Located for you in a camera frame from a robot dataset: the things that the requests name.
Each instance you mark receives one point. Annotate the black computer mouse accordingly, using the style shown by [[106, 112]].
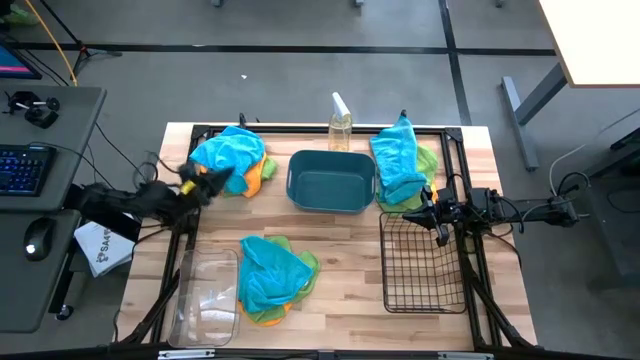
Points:
[[39, 239]]

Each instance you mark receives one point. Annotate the green cloth item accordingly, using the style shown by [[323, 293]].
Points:
[[17, 17]]

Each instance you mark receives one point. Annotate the black tripod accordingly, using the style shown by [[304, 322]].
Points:
[[82, 52]]

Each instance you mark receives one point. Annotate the black equipment stand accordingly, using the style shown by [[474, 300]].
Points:
[[617, 225]]

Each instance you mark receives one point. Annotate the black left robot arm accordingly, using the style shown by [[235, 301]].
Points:
[[120, 202]]

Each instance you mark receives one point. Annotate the black aluminium table frame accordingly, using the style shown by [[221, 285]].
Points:
[[300, 129]]

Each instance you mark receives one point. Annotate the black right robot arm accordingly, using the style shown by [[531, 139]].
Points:
[[530, 210]]

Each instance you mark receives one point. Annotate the computer monitor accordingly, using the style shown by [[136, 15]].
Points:
[[12, 62]]

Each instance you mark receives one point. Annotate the black camera clamp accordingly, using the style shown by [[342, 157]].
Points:
[[37, 112]]

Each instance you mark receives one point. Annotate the white table top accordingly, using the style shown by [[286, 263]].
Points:
[[595, 40]]

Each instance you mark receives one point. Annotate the black backlit keyboard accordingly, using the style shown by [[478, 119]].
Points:
[[22, 170]]

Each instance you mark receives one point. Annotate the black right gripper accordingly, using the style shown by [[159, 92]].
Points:
[[447, 207]]

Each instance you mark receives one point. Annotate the white printed paper bag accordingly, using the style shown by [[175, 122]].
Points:
[[102, 250]]

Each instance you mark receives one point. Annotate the teal plastic basket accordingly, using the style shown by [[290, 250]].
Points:
[[330, 187]]

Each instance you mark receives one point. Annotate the grey table leg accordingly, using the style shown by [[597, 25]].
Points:
[[520, 125]]

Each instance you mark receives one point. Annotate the blue microfiber towel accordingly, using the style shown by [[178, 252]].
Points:
[[397, 160], [270, 275], [230, 150]]

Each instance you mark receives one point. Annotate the black caster wheel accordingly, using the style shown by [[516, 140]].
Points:
[[65, 313]]

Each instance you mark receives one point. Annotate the dark grey desk top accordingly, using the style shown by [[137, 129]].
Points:
[[20, 300], [75, 150]]

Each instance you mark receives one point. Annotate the clear spray bottle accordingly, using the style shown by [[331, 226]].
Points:
[[340, 132]]

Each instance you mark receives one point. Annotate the silver metal bracket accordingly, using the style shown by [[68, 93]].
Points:
[[185, 354], [465, 356]]

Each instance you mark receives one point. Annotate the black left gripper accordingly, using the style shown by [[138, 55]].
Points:
[[197, 185]]

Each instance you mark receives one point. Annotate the clear plastic bin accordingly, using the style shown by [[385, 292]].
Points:
[[205, 300]]

